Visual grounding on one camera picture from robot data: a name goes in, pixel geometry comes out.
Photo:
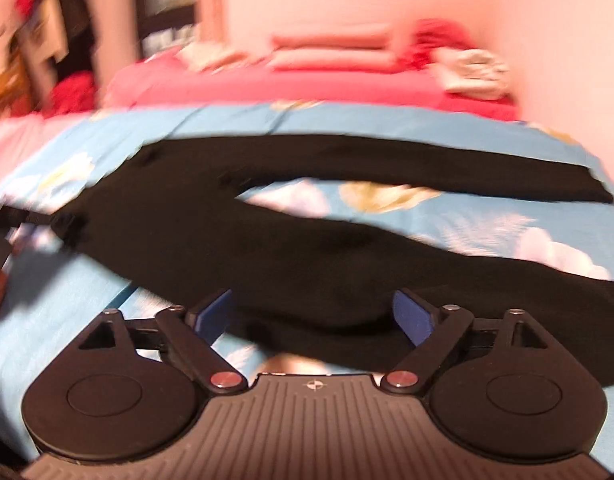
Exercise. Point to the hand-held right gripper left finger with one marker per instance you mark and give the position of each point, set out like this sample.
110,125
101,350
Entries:
216,316

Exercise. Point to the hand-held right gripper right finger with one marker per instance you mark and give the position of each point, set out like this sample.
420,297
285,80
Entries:
411,317

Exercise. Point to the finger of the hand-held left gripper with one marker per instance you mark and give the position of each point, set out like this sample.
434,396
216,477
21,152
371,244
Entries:
22,218

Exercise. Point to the black pants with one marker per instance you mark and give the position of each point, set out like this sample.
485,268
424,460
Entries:
287,240

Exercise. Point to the red garment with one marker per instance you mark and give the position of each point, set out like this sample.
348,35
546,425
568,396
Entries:
72,92

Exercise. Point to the blue floral blanket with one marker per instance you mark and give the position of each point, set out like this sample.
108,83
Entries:
402,125

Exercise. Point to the dark hanging garment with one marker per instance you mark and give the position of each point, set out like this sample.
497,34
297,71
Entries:
77,20

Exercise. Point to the pink bed sheet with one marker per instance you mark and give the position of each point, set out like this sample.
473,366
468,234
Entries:
287,82

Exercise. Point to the white crumpled cloth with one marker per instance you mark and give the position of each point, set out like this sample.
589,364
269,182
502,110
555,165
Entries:
207,56

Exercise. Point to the white folded cloth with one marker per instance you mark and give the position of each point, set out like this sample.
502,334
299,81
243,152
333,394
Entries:
474,72

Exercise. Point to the pink pillow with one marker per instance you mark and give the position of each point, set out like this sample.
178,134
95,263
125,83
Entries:
332,60
332,39

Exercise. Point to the red cloth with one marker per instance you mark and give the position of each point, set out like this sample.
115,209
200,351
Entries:
437,42

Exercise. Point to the dark window frame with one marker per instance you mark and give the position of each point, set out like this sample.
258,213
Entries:
169,5

